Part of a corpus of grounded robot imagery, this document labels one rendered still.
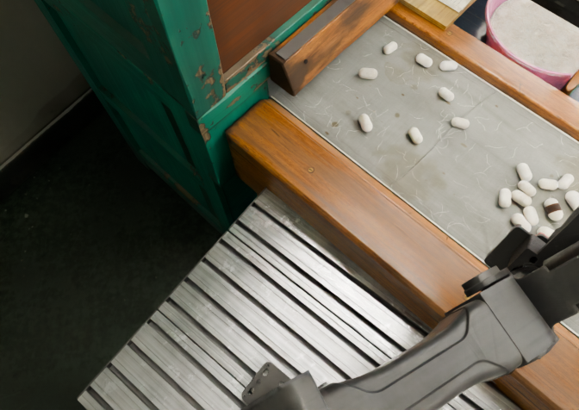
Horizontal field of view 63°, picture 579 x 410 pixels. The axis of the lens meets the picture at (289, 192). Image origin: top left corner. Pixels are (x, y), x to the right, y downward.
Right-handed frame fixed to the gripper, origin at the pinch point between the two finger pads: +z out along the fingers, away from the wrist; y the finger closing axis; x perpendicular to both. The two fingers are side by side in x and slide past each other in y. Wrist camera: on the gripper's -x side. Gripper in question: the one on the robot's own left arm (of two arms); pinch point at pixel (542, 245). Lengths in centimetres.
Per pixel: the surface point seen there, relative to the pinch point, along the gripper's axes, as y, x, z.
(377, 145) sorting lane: 29.0, 6.5, 10.2
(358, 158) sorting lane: 29.8, 9.3, 6.9
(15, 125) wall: 130, 74, 12
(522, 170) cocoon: 7.4, -2.3, 18.0
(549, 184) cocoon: 2.8, -2.8, 18.6
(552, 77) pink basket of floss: 13.6, -15.4, 35.0
